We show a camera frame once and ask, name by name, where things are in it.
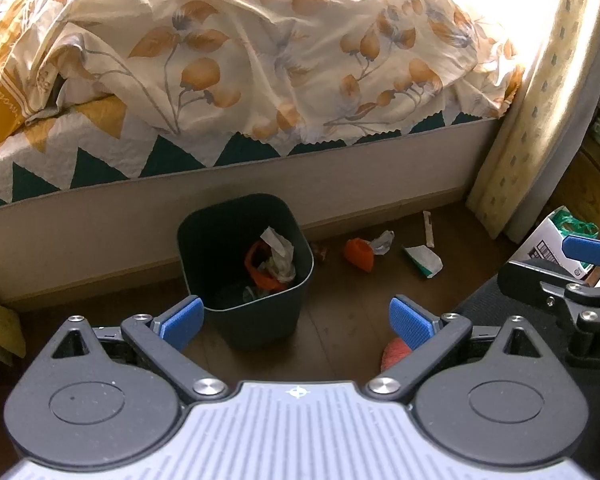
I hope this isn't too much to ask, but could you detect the white green snack packet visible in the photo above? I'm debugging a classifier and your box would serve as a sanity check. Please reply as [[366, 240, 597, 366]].
[[403, 245, 443, 278]]

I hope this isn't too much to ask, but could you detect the white paper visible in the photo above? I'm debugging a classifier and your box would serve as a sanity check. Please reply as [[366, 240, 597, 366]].
[[370, 230, 394, 256]]

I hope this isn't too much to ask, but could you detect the dark green trash bin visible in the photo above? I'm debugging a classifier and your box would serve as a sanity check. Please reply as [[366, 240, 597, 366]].
[[176, 194, 314, 350]]

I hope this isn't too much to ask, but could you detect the orange trash in bin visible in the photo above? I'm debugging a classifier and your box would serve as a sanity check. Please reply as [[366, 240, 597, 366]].
[[245, 240, 287, 292]]

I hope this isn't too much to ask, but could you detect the green plastic bag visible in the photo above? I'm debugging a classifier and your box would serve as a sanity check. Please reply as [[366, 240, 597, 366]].
[[550, 206, 600, 238]]

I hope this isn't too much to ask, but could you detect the red mesh ball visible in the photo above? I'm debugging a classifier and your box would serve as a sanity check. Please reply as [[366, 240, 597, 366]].
[[380, 337, 412, 373]]

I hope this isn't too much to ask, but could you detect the white cardboard box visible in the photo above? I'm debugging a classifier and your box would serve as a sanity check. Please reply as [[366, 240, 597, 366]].
[[512, 216, 594, 280]]

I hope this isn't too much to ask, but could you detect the wooden furniture right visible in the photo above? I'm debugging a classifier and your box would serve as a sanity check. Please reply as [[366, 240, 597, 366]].
[[548, 136, 600, 231]]

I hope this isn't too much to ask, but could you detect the orange crumpled wrapper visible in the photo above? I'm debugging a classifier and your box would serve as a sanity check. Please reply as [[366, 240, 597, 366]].
[[342, 237, 375, 273]]

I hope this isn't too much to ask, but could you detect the white tissue in bin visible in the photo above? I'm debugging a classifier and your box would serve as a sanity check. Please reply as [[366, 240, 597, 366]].
[[261, 226, 296, 284]]

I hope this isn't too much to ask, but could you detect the brown leaf scrap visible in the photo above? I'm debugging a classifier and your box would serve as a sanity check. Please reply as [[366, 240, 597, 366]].
[[311, 242, 332, 264]]

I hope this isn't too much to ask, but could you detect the bed with zigzag sheet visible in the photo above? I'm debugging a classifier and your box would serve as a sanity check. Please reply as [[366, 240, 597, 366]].
[[0, 98, 498, 310]]

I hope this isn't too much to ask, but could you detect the cream patterned curtain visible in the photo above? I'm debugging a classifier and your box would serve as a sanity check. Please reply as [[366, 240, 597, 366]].
[[467, 0, 600, 242]]

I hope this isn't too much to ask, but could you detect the floral cream duvet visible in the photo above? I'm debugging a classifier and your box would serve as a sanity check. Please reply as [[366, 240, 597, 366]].
[[0, 0, 526, 143]]

